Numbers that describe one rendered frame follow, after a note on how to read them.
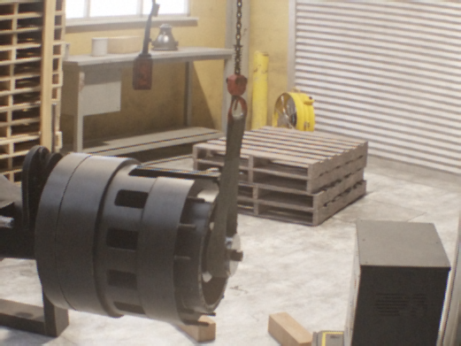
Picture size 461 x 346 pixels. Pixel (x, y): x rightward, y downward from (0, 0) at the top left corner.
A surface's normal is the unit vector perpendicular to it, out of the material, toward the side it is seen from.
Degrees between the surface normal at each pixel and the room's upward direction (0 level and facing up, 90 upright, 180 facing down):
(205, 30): 90
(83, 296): 119
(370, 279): 90
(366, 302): 90
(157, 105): 90
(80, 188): 40
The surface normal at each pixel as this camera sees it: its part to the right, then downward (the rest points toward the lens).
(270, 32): -0.68, 0.15
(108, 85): 0.73, 0.18
